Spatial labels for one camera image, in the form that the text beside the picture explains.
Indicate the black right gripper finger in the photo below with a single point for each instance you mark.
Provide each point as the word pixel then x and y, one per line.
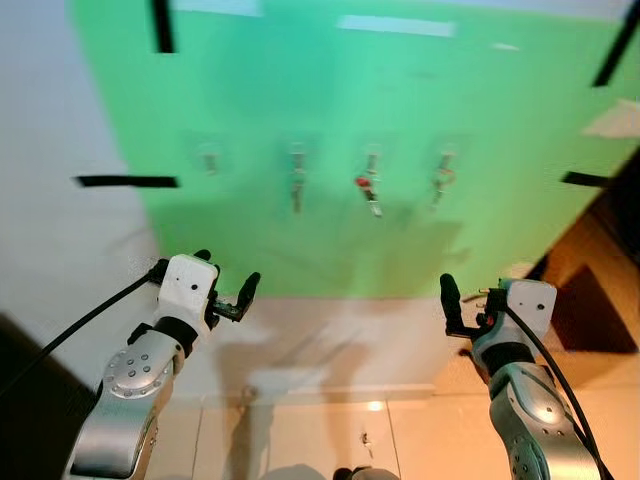
pixel 452 300

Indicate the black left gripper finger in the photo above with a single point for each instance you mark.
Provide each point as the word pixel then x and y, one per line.
pixel 203 256
pixel 249 290

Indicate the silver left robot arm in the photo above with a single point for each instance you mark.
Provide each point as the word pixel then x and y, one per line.
pixel 125 400

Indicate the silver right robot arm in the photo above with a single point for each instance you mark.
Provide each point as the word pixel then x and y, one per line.
pixel 535 415

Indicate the long black tape strip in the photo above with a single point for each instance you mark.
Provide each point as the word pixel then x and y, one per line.
pixel 125 181

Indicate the plain silver key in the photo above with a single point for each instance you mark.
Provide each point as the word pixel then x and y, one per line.
pixel 297 192

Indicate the brown wooden cabinet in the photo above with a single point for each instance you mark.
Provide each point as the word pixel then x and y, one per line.
pixel 600 290

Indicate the key with red tag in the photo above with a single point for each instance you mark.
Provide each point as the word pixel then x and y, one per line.
pixel 366 185

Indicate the grey robot foot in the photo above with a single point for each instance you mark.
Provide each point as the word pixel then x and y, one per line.
pixel 365 474

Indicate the beige paper tape patch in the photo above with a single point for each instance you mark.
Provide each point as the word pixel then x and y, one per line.
pixel 615 120

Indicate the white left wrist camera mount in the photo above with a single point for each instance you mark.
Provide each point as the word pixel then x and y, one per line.
pixel 187 288

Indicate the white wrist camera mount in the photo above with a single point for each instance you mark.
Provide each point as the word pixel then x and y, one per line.
pixel 530 305
pixel 187 288

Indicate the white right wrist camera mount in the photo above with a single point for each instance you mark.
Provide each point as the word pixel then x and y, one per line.
pixel 530 305

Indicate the clear adhesive wall hook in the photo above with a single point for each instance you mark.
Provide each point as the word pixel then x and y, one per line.
pixel 446 158
pixel 297 155
pixel 372 160
pixel 208 158

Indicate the green wall sheet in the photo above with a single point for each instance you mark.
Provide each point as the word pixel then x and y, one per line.
pixel 350 90

